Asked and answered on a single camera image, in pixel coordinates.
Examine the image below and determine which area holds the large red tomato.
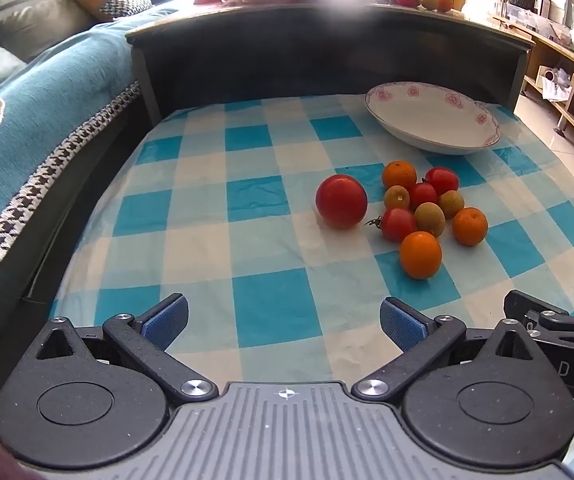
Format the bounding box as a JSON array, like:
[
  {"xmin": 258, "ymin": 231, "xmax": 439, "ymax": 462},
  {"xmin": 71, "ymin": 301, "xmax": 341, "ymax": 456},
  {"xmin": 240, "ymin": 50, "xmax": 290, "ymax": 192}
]
[{"xmin": 315, "ymin": 174, "xmax": 369, "ymax": 229}]

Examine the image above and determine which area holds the white plastic bag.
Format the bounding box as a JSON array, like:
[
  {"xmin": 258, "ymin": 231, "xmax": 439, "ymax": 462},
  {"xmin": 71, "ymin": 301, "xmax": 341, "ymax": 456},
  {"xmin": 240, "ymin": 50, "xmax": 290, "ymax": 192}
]
[{"xmin": 540, "ymin": 65, "xmax": 574, "ymax": 103}]

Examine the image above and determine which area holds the small red tomato with stem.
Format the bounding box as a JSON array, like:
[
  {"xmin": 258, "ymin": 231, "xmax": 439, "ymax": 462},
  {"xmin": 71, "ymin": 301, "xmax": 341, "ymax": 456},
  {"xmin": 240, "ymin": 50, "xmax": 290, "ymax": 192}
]
[{"xmin": 365, "ymin": 208, "xmax": 417, "ymax": 242}]

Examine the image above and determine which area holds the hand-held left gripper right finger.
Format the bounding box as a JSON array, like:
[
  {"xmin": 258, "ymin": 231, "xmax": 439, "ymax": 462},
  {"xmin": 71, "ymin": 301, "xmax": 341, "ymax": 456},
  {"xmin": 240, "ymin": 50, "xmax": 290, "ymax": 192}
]
[{"xmin": 351, "ymin": 296, "xmax": 538, "ymax": 403}]

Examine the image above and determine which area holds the blue white checked tablecloth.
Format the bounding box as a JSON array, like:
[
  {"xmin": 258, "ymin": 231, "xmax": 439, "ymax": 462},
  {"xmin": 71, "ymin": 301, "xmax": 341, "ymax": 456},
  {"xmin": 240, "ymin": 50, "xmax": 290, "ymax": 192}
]
[{"xmin": 47, "ymin": 92, "xmax": 574, "ymax": 478}]

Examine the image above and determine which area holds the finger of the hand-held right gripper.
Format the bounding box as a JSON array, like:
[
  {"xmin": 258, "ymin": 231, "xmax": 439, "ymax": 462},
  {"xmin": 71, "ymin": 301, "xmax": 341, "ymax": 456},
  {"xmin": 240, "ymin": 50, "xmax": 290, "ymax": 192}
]
[{"xmin": 504, "ymin": 290, "xmax": 574, "ymax": 336}]

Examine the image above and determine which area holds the white floral bowl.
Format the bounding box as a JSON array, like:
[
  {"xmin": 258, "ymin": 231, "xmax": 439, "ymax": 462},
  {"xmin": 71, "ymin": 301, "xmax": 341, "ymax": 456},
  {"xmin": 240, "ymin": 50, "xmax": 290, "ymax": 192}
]
[{"xmin": 365, "ymin": 81, "xmax": 502, "ymax": 156}]

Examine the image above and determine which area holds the small brown-green fruit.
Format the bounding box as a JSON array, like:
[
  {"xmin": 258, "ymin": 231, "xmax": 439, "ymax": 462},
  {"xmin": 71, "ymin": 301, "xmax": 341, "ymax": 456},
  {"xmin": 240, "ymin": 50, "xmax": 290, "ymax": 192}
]
[
  {"xmin": 414, "ymin": 202, "xmax": 446, "ymax": 238},
  {"xmin": 384, "ymin": 185, "xmax": 411, "ymax": 211},
  {"xmin": 438, "ymin": 190, "xmax": 465, "ymax": 220}
]

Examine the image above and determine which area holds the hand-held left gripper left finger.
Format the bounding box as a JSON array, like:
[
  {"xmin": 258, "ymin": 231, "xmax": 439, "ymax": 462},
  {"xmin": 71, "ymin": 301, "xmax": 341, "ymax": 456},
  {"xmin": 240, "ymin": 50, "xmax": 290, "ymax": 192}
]
[{"xmin": 34, "ymin": 294, "xmax": 219, "ymax": 403}]

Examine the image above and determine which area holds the dark coffee table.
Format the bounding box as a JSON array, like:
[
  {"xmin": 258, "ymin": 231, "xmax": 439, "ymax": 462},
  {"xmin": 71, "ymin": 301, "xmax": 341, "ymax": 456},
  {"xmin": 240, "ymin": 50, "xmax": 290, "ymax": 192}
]
[{"xmin": 126, "ymin": 0, "xmax": 535, "ymax": 128}]

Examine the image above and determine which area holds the grey sofa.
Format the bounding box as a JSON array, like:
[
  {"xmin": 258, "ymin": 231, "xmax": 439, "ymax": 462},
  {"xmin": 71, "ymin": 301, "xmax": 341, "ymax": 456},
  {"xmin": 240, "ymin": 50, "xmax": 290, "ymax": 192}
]
[{"xmin": 0, "ymin": 0, "xmax": 153, "ymax": 101}]

